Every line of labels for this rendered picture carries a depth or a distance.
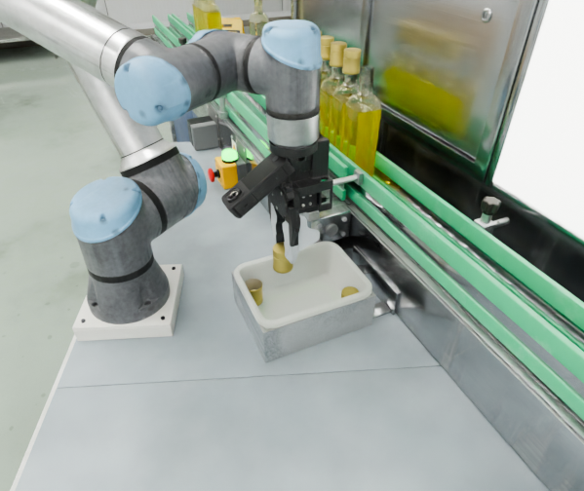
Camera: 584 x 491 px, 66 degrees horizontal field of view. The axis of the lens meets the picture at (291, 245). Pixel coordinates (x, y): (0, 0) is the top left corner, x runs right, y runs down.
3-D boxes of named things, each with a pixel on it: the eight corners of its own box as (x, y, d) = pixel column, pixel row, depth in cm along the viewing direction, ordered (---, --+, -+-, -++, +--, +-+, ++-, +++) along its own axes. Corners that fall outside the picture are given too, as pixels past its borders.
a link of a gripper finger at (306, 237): (325, 263, 75) (322, 213, 71) (292, 273, 73) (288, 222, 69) (316, 254, 78) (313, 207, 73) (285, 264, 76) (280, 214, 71)
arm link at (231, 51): (160, 36, 58) (228, 46, 54) (214, 22, 66) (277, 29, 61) (170, 96, 63) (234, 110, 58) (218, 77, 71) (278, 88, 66)
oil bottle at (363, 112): (372, 189, 101) (384, 94, 88) (351, 194, 99) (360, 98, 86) (359, 178, 105) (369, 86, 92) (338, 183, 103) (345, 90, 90)
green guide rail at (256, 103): (345, 200, 96) (348, 167, 91) (341, 201, 96) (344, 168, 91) (172, 31, 223) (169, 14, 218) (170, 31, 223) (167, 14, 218)
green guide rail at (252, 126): (315, 207, 94) (316, 173, 89) (310, 208, 93) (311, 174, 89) (156, 32, 221) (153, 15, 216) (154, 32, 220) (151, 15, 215)
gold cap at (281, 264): (277, 276, 77) (277, 255, 74) (269, 264, 79) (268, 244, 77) (296, 270, 78) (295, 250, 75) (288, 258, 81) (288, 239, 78)
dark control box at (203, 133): (219, 148, 147) (216, 124, 142) (195, 152, 145) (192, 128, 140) (212, 138, 153) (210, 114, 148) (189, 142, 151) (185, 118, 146)
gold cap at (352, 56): (363, 73, 91) (365, 50, 88) (347, 75, 90) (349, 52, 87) (354, 68, 93) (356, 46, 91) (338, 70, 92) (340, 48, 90)
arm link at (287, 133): (279, 124, 59) (256, 104, 64) (280, 156, 61) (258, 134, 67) (330, 115, 61) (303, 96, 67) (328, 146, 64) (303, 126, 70)
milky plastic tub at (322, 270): (373, 323, 85) (378, 289, 80) (264, 362, 78) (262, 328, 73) (330, 269, 98) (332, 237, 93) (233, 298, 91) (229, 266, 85)
